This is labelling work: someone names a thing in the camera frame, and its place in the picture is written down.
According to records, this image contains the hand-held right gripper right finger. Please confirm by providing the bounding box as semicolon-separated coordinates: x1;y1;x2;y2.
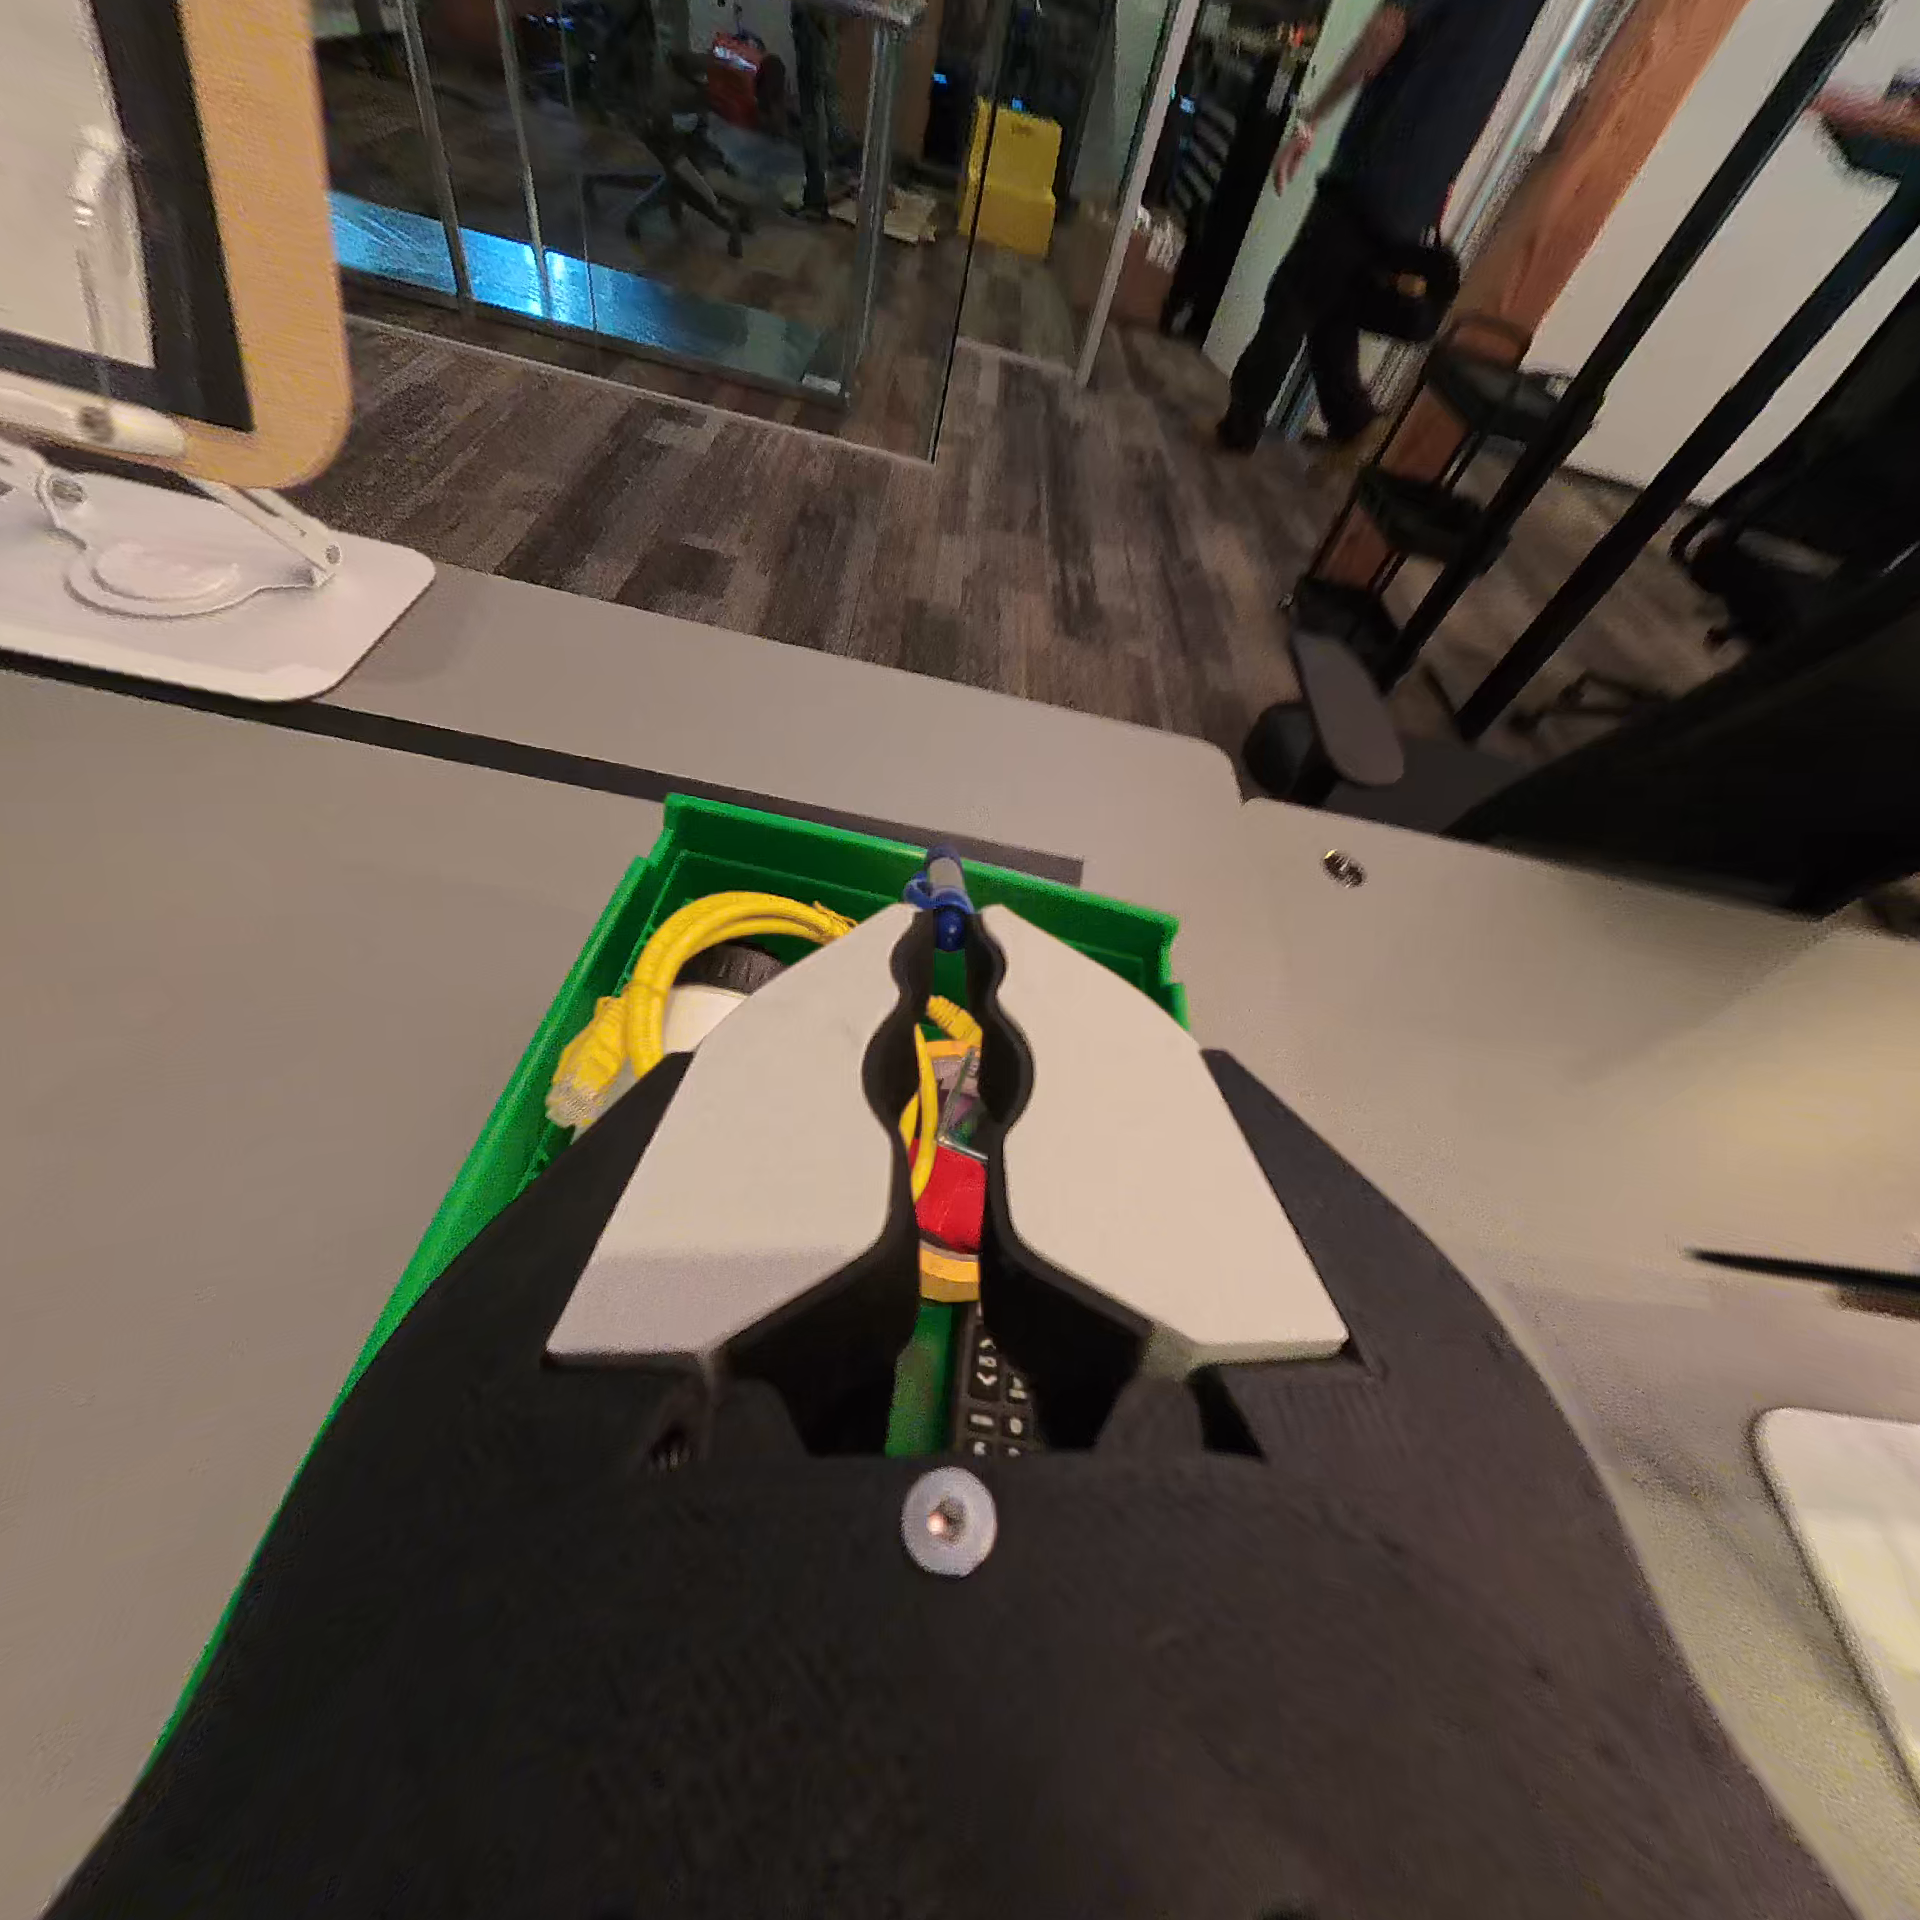
960;903;1354;1370

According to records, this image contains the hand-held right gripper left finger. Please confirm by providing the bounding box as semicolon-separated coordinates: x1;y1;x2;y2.
543;903;928;1370

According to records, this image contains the green plastic bin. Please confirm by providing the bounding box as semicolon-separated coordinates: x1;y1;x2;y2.
150;791;1191;1772

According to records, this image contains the blue pen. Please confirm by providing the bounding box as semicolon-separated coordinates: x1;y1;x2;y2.
899;844;981;959

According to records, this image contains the red and yellow button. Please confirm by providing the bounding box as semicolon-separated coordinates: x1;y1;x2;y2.
903;1131;992;1306

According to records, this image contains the black keypad remote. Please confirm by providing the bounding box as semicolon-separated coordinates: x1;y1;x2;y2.
947;1304;1040;1456

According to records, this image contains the white pad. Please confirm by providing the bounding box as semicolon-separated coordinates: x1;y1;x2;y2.
1754;1409;1920;1787

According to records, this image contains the black rolling cart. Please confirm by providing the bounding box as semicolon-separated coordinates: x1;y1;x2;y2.
1281;307;1599;678

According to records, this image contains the glass partition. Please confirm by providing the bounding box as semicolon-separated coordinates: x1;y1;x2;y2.
314;0;1202;466

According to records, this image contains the black pole stand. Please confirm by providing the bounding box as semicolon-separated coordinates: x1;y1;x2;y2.
1370;0;1920;745

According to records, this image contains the black office chair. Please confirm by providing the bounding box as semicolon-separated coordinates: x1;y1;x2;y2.
1669;337;1920;655
576;82;755;260

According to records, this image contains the yellow plastic box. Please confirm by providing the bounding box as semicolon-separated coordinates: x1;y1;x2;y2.
958;97;1065;260

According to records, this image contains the wooden framed sign board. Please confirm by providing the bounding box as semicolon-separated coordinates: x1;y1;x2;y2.
0;0;353;490

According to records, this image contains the red bag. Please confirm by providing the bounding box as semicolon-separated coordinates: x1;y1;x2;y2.
702;27;793;135

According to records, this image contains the yellow network cable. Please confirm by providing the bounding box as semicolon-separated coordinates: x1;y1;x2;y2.
543;890;992;1203

